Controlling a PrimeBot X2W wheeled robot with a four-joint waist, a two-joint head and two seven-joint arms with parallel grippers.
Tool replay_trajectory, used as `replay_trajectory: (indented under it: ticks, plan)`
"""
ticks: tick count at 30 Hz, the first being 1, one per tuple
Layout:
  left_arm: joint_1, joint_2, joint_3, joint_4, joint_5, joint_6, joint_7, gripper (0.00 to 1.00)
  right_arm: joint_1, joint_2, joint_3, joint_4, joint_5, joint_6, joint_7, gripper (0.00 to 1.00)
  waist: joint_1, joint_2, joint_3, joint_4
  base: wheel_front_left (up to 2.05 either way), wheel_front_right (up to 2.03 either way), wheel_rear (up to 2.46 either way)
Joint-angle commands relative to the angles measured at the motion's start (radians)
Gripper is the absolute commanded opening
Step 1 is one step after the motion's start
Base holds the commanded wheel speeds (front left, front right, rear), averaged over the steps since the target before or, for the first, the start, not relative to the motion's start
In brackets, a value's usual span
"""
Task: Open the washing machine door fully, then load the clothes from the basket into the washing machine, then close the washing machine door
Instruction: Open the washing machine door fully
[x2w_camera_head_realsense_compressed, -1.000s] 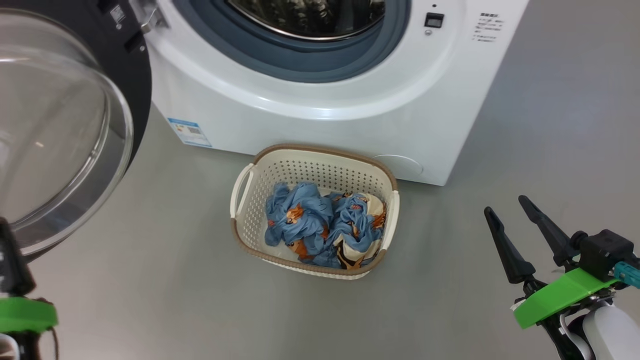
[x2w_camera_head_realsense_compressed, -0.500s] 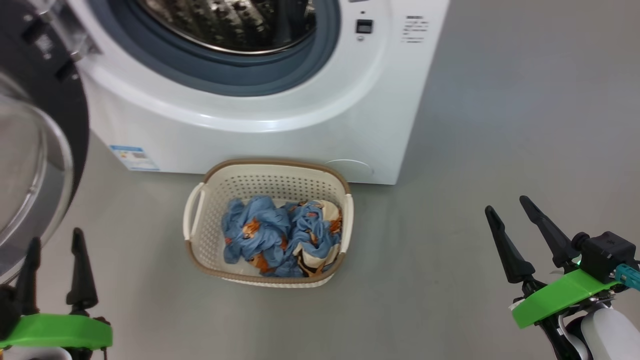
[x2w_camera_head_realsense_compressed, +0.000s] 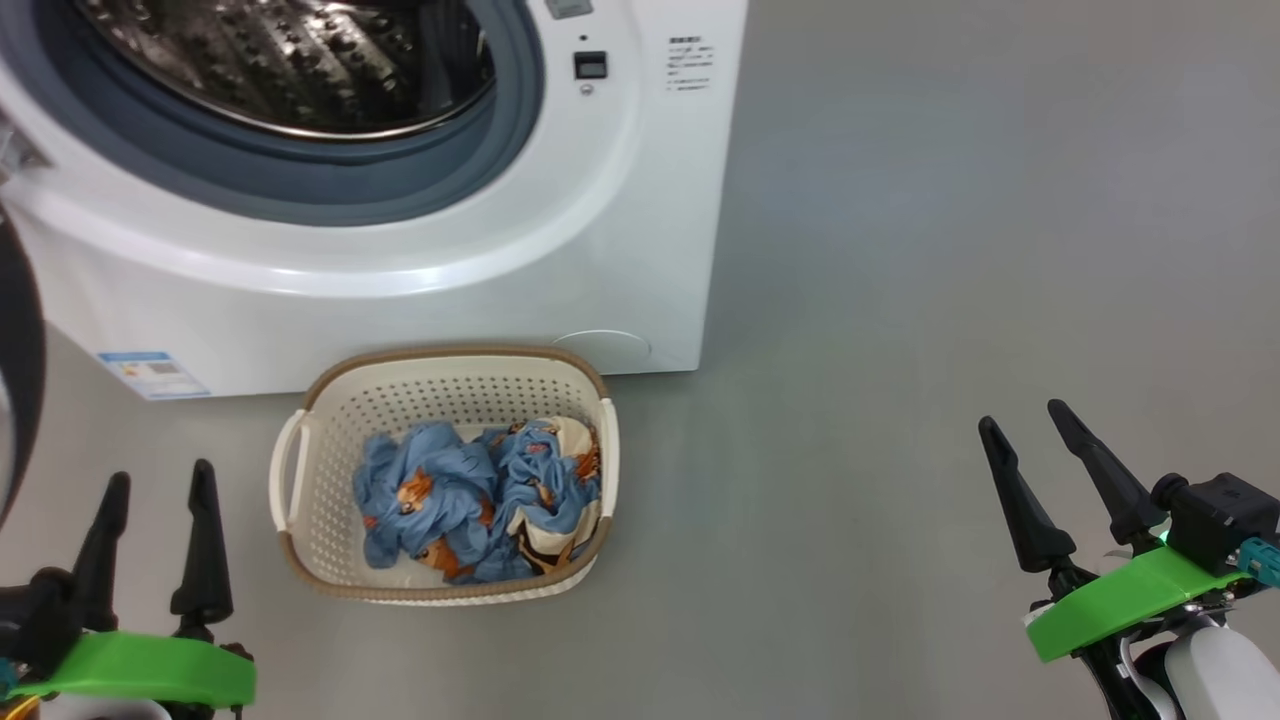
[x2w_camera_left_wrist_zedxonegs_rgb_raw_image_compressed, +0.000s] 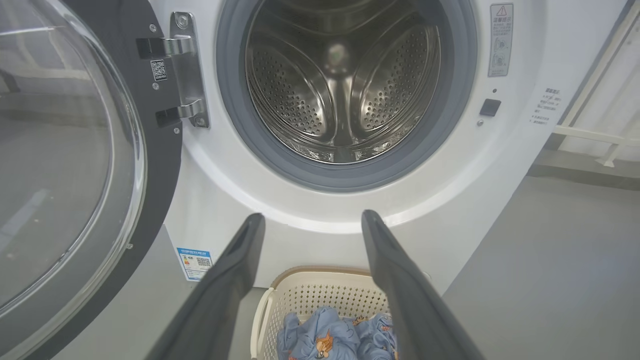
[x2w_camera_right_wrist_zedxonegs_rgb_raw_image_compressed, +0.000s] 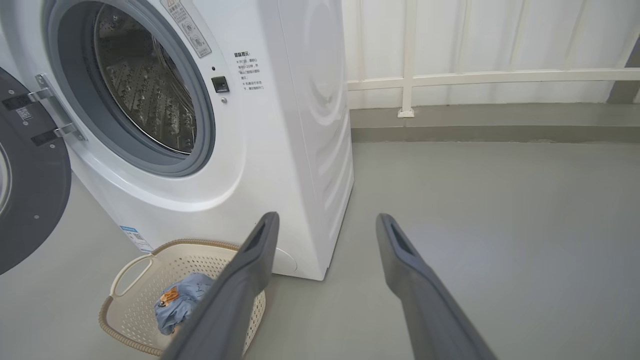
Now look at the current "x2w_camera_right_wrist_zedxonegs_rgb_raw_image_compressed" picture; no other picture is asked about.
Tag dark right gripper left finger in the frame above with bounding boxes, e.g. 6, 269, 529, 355
160, 211, 280, 360

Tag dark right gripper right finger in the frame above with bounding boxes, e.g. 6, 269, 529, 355
376, 213, 498, 360

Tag blue and cream garment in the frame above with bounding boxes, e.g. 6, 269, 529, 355
154, 272, 216, 336

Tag black round washer door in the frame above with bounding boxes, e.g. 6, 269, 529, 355
0, 67, 72, 276

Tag white washing machine body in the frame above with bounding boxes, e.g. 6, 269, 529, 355
0, 0, 355, 282

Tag stainless steel washing machine drum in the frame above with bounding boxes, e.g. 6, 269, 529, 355
94, 4, 197, 155

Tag silver door hinge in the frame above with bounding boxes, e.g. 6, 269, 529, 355
34, 73, 89, 144

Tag round white filter cover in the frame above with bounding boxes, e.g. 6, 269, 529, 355
271, 247, 299, 275

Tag cream perforated laundry basket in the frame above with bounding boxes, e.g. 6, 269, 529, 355
98, 239, 267, 357

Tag blue energy label sticker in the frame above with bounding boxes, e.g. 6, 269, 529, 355
120, 226, 154, 253

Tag white metal railing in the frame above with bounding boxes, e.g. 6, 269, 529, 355
347, 0, 640, 119

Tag grey warning sticker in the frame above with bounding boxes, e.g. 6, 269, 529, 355
160, 0, 213, 59

